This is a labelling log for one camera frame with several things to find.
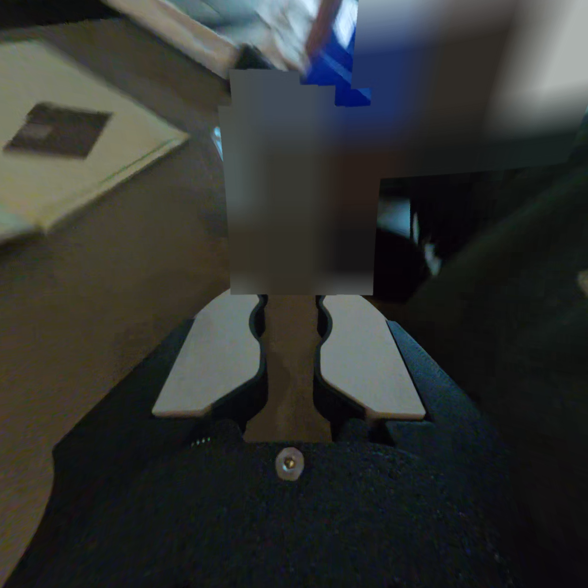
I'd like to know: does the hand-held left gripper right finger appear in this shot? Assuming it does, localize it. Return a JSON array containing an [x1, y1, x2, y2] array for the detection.
[[315, 295, 427, 421]]

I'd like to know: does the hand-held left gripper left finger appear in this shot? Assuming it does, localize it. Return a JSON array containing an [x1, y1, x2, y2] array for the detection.
[[152, 288, 267, 419]]

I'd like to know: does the white instruction booklet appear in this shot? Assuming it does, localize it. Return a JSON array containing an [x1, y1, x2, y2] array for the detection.
[[0, 39, 191, 245]]

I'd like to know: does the blue plastic bin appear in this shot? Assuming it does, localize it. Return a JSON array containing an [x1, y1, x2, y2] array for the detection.
[[301, 0, 372, 107]]

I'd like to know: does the crumpled white paper bag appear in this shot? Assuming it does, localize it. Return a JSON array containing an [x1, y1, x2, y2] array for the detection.
[[105, 0, 319, 80]]

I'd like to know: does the orange cardboard box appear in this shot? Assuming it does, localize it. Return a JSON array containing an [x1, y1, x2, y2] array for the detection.
[[305, 0, 341, 57]]

